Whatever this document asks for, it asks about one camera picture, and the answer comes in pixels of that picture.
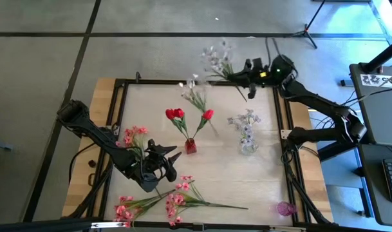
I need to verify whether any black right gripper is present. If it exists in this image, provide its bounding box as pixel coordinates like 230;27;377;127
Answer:
227;59;274;100

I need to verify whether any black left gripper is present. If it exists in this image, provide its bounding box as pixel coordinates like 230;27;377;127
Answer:
131;139;183;193

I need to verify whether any white artificial flower spray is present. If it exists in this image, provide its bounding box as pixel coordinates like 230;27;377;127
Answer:
200;40;248;102
178;73;219;138
227;108;261;152

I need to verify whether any pink artificial flower spray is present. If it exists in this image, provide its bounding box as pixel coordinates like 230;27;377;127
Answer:
115;125;151;162
113;189;176;229
165;175;249;226

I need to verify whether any red artificial tulip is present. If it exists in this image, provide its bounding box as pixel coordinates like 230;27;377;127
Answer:
173;108;191;141
191;109;215;141
165;108;190;141

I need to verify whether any red ribbed glass vase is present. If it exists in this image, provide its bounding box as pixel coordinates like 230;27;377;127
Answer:
184;137;198;155

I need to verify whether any clear crystal glass vase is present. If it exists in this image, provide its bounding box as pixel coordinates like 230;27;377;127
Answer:
239;135;259;156

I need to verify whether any small purple glass vase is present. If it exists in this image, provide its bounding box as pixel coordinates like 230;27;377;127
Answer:
276;201;297;217

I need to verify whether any black tripod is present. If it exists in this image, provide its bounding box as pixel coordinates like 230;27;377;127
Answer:
285;0;327;50

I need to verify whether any black desk support beam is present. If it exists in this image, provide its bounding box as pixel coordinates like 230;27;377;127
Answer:
317;138;370;162

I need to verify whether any white printed desk label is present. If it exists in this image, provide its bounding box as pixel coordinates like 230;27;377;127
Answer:
359;73;392;88

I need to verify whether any black round pole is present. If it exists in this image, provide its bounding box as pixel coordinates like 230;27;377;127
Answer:
362;37;392;73

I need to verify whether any grey side desk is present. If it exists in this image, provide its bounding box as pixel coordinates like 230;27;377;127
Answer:
349;63;392;227

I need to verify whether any black aluminium table frame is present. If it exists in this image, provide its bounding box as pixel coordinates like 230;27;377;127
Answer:
0;71;392;232

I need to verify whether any silver frame bracket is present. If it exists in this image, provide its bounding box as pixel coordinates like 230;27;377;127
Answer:
91;221;119;230

